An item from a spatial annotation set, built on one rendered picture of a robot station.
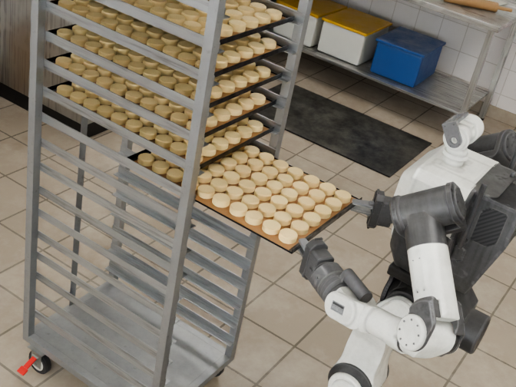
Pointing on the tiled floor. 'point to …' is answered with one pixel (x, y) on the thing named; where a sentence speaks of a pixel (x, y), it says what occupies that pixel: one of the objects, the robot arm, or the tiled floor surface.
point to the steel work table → (434, 93)
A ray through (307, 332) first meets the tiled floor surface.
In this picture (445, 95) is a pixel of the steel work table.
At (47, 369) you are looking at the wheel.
